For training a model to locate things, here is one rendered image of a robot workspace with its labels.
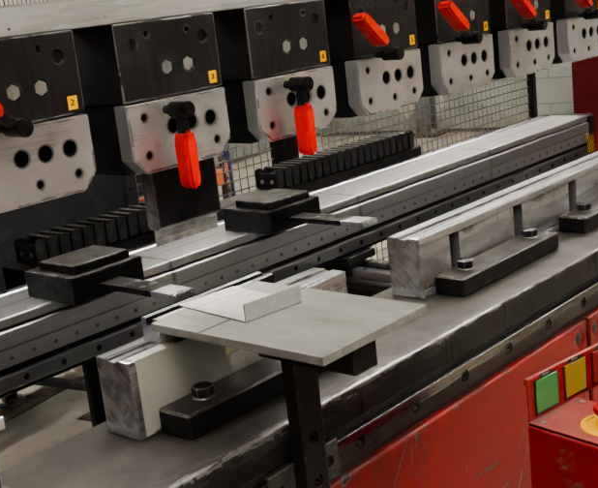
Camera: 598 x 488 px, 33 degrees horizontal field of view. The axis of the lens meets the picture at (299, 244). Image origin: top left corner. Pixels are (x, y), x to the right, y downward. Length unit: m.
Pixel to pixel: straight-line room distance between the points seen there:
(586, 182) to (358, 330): 1.02
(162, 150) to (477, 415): 0.64
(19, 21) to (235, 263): 0.70
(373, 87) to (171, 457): 0.59
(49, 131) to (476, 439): 0.79
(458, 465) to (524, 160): 1.01
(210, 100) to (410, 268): 0.51
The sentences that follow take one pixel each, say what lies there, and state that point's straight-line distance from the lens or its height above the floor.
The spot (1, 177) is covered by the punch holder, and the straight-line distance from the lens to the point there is 1.04.
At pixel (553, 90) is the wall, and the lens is 8.96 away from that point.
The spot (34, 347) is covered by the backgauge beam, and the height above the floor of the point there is 0.93.
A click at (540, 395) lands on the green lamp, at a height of 0.81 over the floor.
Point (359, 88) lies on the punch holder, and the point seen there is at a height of 1.22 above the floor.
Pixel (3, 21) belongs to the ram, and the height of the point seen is 1.35.
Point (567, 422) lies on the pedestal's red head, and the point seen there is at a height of 0.78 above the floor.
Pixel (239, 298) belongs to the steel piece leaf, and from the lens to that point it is 1.24.
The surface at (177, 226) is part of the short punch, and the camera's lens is 1.23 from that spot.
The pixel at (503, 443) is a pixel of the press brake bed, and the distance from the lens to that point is 1.61.
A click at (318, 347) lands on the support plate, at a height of 1.00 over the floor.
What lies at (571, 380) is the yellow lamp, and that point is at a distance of 1.43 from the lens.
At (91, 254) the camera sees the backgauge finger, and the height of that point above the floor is 1.04.
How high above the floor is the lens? 1.35
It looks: 14 degrees down
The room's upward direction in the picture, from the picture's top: 7 degrees counter-clockwise
